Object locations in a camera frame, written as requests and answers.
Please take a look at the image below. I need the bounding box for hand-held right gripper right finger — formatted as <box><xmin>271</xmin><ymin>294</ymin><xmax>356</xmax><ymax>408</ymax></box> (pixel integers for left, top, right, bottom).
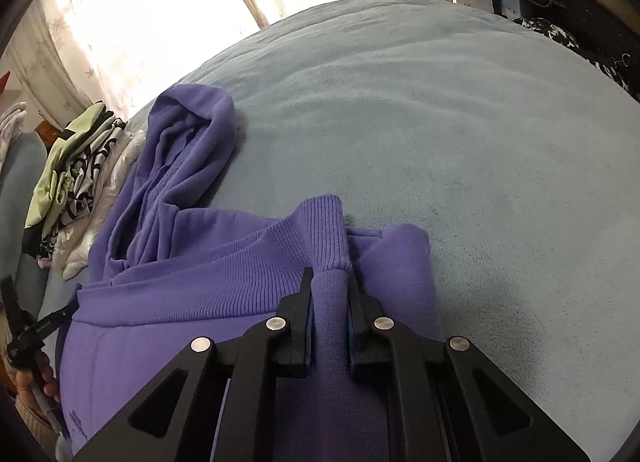
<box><xmin>346</xmin><ymin>272</ymin><xmax>591</xmax><ymax>462</ymax></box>

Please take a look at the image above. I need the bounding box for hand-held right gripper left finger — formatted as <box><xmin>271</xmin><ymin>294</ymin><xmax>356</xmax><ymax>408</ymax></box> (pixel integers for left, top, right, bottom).
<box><xmin>72</xmin><ymin>267</ymin><xmax>316</xmax><ymax>462</ymax></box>

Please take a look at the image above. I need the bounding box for purple zip hoodie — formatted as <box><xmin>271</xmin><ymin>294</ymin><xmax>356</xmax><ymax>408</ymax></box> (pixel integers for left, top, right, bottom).
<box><xmin>59</xmin><ymin>83</ymin><xmax>448</xmax><ymax>462</ymax></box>

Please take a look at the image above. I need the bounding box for person's left forearm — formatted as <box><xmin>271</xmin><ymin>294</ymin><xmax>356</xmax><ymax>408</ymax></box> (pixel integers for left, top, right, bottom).
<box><xmin>12</xmin><ymin>392</ymin><xmax>57</xmax><ymax>449</ymax></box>

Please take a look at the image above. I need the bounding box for person's left hand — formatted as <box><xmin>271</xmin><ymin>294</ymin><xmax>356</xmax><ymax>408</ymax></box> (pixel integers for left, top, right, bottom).
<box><xmin>14</xmin><ymin>353</ymin><xmax>62</xmax><ymax>405</ymax></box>

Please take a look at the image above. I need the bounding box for blue-grey pillow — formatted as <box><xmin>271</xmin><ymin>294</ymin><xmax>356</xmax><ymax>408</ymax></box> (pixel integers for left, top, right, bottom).
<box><xmin>0</xmin><ymin>132</ymin><xmax>48</xmax><ymax>268</ymax></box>

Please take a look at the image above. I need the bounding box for black white striped folded garment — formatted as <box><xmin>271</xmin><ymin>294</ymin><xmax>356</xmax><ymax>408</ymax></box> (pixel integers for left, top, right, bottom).
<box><xmin>35</xmin><ymin>117</ymin><xmax>126</xmax><ymax>260</ymax></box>

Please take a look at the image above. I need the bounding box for floral folded blanket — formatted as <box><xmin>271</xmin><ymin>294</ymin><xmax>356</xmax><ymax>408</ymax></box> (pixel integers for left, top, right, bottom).
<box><xmin>0</xmin><ymin>102</ymin><xmax>28</xmax><ymax>143</ymax></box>

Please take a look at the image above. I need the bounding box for black white patterned cloth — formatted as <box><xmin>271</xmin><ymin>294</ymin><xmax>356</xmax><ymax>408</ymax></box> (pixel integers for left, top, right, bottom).
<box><xmin>512</xmin><ymin>16</ymin><xmax>640</xmax><ymax>103</ymax></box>

